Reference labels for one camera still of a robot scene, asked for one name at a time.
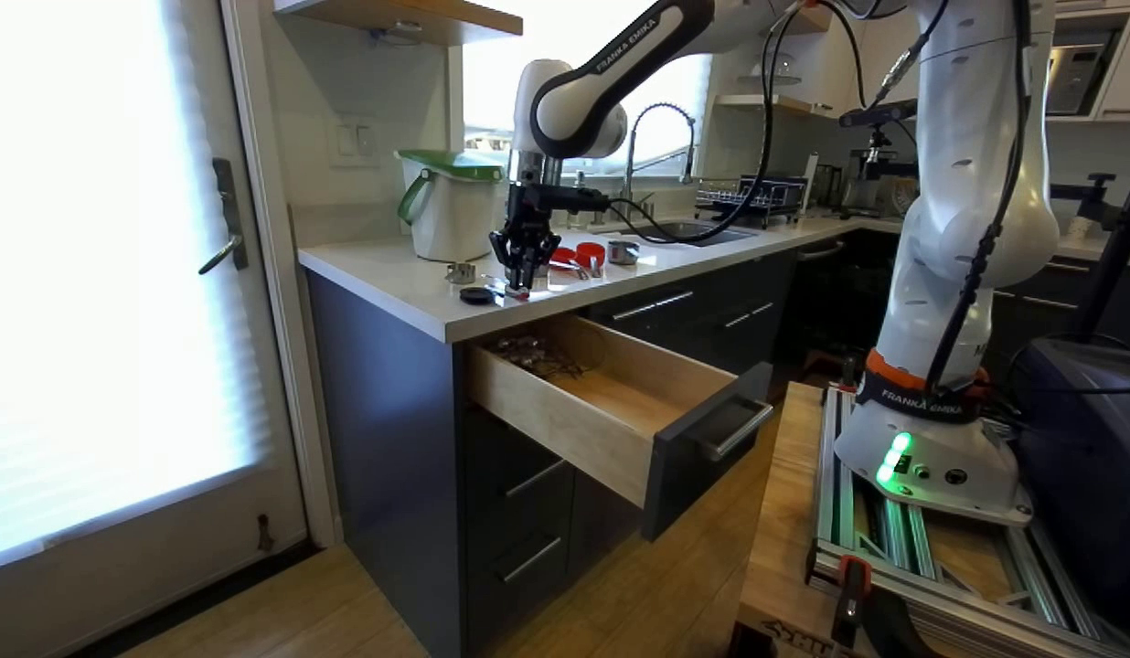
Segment wooden wall shelf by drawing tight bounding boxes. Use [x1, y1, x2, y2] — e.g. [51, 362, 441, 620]
[270, 0, 525, 46]

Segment dish drying rack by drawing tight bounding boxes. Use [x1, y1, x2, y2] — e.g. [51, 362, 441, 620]
[696, 172, 810, 229]

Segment white bin with green lid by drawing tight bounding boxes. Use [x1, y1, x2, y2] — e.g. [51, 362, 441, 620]
[395, 145, 508, 267]

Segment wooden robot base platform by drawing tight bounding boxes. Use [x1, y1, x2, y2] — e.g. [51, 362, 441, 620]
[732, 378, 1130, 658]

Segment glass door with blinds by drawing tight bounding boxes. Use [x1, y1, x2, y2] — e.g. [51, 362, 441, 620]
[0, 0, 315, 658]

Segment black box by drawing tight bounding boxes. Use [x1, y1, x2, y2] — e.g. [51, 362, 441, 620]
[1011, 336, 1130, 635]

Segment steel microwave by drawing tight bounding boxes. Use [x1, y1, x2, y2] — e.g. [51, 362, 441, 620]
[1043, 11, 1130, 121]

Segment steel utensil pile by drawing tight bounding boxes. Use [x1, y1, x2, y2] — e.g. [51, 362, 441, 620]
[485, 331, 586, 380]

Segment dark door handle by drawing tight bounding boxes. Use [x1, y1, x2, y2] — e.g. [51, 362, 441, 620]
[194, 158, 252, 279]

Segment large red measuring cup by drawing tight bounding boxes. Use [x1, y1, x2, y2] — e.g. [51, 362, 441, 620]
[571, 239, 609, 279]

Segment white wall outlet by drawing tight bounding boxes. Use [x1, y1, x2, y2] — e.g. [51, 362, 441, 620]
[330, 116, 378, 172]

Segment curved kitchen faucet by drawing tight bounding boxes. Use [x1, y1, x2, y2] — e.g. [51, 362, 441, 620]
[621, 99, 703, 204]

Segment open wooden drawer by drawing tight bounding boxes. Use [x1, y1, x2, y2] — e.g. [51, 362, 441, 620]
[467, 310, 777, 540]

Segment dark counter base cabinet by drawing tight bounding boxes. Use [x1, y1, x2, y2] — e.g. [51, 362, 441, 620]
[302, 250, 860, 658]

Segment bright kitchen window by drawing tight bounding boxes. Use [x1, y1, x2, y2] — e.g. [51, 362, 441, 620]
[459, 0, 714, 188]

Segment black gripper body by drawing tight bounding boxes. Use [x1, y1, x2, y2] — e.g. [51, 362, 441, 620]
[495, 180, 567, 264]

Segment black slanted pole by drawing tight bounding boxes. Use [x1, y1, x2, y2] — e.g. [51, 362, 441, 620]
[1080, 158, 1130, 344]

